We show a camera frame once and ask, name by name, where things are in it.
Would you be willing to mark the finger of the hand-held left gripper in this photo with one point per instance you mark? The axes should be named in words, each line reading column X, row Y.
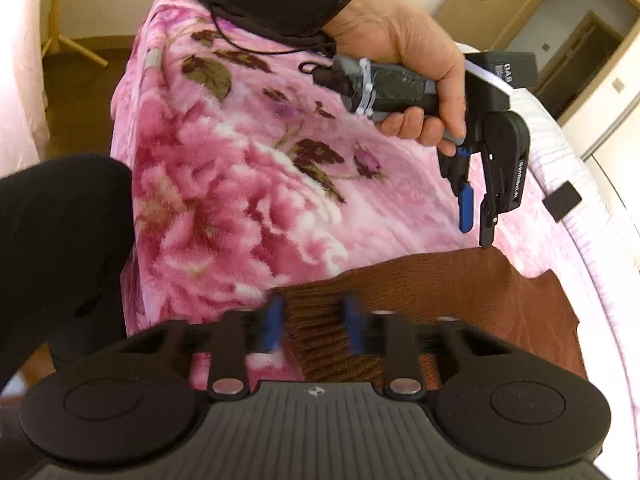
column 488, row 230
column 465, row 210

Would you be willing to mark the person's black trouser leg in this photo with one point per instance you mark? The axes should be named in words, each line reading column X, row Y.
column 55, row 260

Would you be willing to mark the white wardrobe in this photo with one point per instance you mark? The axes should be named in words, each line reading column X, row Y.
column 620, row 120

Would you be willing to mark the pink floral blanket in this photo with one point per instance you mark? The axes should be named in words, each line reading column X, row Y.
column 225, row 185

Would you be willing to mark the white striped quilt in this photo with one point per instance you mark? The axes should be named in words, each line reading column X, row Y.
column 555, row 150

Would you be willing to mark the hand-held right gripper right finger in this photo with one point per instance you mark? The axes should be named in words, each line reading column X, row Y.
column 350, row 325

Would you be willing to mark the pale pink cloth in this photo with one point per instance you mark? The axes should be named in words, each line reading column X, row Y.
column 17, row 85

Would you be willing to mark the yellow metal rack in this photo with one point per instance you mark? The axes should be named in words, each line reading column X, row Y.
column 57, row 25

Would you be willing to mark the person's left hand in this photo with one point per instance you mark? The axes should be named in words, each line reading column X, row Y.
column 400, row 25

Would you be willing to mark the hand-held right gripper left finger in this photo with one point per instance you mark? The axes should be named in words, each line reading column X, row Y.
column 274, row 327

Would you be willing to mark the wooden door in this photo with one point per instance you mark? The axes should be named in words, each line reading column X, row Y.
column 510, row 5

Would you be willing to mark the black phone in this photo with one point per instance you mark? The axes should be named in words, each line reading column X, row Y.
column 562, row 200

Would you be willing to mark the brown knitted sweater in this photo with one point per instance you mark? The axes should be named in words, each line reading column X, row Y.
column 450, row 300

